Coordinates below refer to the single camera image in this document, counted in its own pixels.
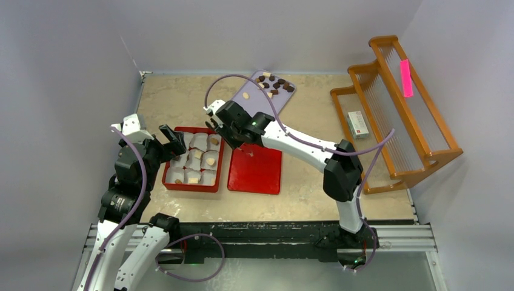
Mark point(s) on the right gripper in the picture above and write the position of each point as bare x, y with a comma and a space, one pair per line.
223, 131

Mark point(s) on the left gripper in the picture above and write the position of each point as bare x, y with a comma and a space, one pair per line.
170, 150

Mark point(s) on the red box lid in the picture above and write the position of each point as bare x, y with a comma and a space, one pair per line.
258, 174

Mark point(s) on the black metal tongs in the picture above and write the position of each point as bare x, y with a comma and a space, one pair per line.
246, 151

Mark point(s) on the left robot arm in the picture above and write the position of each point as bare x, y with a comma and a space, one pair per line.
122, 205

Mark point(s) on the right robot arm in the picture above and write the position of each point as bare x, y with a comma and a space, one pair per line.
339, 163

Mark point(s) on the red chocolate box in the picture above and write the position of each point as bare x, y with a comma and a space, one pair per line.
187, 166

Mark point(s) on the lavender tray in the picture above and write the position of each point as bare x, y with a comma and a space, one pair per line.
279, 91

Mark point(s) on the small white carton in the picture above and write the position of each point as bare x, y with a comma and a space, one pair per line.
357, 124

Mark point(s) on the orange wooden rack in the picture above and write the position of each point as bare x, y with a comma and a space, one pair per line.
422, 143

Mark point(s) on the pink sticky label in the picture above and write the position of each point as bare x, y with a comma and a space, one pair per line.
406, 79

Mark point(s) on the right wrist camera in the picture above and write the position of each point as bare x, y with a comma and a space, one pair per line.
213, 107

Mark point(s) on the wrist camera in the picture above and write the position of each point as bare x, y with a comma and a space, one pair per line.
133, 128
213, 107

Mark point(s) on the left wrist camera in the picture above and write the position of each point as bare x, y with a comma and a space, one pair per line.
133, 128

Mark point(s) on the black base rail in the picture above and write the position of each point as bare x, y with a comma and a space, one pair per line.
317, 240

